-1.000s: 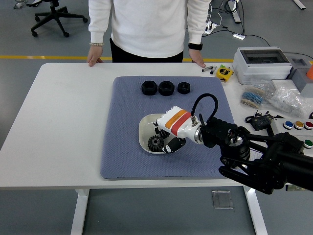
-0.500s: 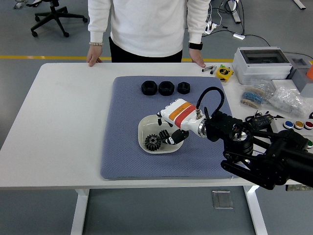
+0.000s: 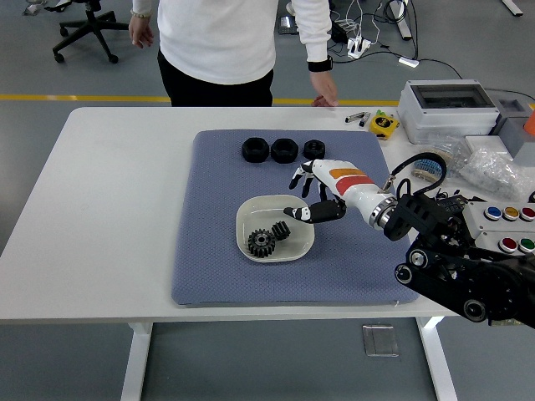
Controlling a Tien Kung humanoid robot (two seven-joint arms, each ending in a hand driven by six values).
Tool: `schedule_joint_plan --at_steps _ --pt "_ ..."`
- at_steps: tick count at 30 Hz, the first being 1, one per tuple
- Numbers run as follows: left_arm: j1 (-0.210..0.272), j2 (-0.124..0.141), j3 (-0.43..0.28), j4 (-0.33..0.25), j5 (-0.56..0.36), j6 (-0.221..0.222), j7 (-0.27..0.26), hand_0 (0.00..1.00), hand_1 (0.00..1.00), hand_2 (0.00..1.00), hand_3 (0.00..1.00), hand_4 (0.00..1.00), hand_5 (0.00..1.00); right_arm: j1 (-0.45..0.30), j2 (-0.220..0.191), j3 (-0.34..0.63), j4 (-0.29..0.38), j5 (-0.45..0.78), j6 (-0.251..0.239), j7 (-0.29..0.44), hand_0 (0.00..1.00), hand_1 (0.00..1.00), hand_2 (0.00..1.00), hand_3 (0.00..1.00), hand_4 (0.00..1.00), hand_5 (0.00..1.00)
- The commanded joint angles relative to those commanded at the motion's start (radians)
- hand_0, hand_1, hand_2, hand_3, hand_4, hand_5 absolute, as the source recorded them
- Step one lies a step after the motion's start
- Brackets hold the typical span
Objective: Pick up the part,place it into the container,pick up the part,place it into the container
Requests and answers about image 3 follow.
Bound blue yellow red button box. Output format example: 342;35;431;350
463;201;535;235

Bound red green button box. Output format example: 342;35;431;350
476;231;535;256

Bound blue-grey quilted mat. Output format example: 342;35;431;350
170;129;421;308

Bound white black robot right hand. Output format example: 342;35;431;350
283;158;396;225

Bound small black hex nut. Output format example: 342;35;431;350
303;140;326;161

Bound yellow tape measure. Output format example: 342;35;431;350
369;114;400;141

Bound person's left hand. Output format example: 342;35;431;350
310;69;339;108

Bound person's right hand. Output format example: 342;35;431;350
127;15;155;49

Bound person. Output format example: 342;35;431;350
127;0;340;109

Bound white power strip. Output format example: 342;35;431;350
346;36;373;59

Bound clear bag of small parts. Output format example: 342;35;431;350
457;145;535;201

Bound black charger box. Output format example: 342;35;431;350
330;19;350;43

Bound black silver metal clips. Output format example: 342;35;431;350
344;111;372;127

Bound black office chair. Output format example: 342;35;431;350
53;0;130;64

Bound black wrist watch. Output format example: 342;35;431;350
308;55;334;74

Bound white table leg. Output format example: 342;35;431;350
415;316;460;401
120;322;154;401

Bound grey plastic housing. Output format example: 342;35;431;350
487;89;535;166

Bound silver metal bracket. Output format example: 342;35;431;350
23;0;72;17

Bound large black hex nut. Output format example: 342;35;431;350
269;137;299;165
241;136;271;164

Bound bag of blue resistors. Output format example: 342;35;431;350
410;140;465;187

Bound small black gear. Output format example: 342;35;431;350
270;221;293;242

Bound black desk phone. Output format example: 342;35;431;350
277;15;299;36

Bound white flat box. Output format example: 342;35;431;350
463;134;514;162

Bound grey electrical enclosure box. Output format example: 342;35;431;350
395;79;501;145

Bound metal floor hatch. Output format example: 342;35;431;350
361;324;400;358

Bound large black gear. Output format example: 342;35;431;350
247;228;278;260

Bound white square dish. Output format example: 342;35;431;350
236;194;316;263

